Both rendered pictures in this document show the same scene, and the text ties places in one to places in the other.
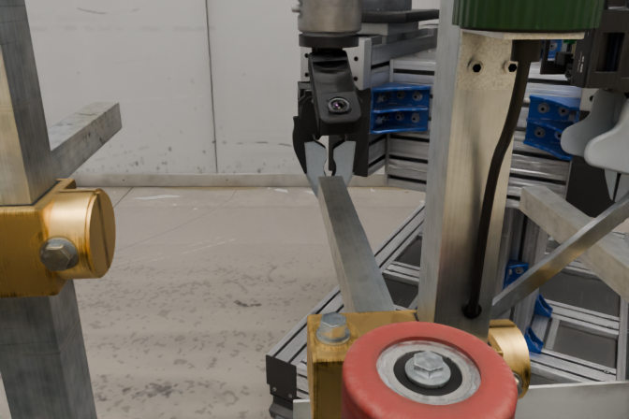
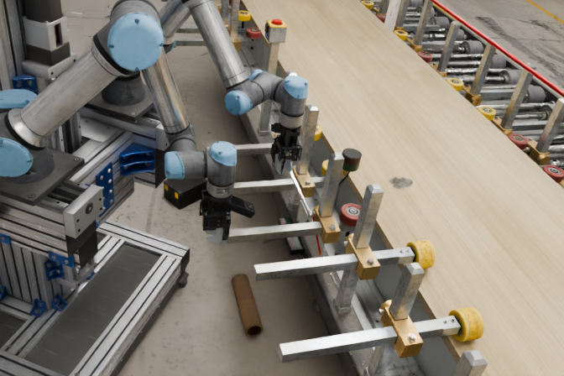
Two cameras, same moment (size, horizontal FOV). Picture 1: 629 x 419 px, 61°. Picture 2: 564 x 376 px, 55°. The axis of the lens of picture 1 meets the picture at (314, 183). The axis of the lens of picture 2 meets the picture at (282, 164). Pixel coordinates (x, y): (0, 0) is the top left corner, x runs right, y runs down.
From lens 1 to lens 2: 1.73 m
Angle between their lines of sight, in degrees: 91
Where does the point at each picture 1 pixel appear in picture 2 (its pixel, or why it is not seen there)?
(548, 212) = (238, 189)
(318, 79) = (240, 205)
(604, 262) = (268, 188)
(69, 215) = not seen: hidden behind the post
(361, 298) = (312, 227)
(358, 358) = (354, 216)
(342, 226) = (274, 229)
